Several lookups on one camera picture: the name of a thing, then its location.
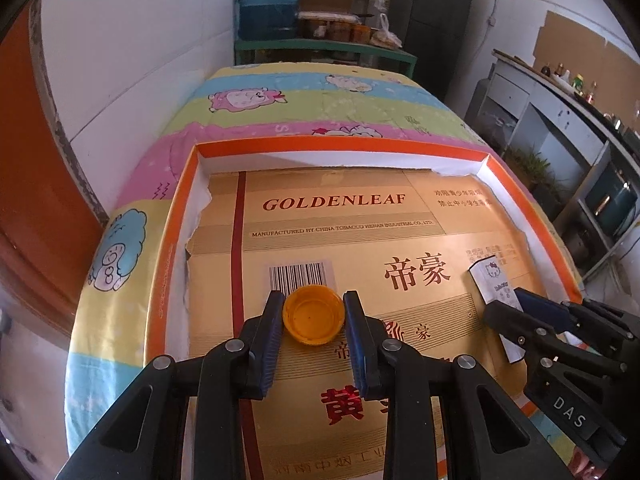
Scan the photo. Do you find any white cartoon lighter box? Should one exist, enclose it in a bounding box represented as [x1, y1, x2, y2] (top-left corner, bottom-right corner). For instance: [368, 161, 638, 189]
[469, 255, 525, 364]

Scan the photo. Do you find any colourful cartoon quilt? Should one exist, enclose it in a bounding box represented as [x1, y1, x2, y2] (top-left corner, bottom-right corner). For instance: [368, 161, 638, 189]
[64, 62, 584, 480]

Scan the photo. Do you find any white kitchen counter cabinet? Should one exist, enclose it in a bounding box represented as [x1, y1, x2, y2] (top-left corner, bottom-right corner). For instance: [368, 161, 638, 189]
[465, 51, 639, 280]

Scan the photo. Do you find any potted green plant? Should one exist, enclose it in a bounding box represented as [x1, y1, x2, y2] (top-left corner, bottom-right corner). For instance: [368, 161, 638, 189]
[503, 148, 567, 221]

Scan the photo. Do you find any green metal table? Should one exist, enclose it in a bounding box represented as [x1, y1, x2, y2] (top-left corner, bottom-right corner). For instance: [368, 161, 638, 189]
[233, 38, 418, 78]

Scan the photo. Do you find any orange-rimmed cardboard tray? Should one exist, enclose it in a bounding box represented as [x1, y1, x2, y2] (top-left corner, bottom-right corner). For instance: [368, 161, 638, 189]
[144, 135, 584, 480]

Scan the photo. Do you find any black refrigerator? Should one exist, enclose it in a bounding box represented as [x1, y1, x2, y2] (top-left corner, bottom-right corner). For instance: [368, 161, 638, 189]
[388, 0, 472, 100]

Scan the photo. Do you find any yellow plastic bottle cap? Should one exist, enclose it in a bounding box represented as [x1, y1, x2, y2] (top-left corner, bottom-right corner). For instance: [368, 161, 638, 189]
[282, 285, 346, 346]

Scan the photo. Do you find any blue water jug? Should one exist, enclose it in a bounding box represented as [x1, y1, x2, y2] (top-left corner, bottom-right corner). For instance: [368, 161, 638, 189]
[238, 0, 299, 41]

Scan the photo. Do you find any white plastic bag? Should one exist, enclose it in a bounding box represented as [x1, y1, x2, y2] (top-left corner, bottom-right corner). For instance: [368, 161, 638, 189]
[370, 13, 402, 50]

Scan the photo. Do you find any red wooden door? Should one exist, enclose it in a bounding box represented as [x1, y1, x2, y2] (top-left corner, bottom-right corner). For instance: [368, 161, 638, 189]
[1, 0, 106, 349]

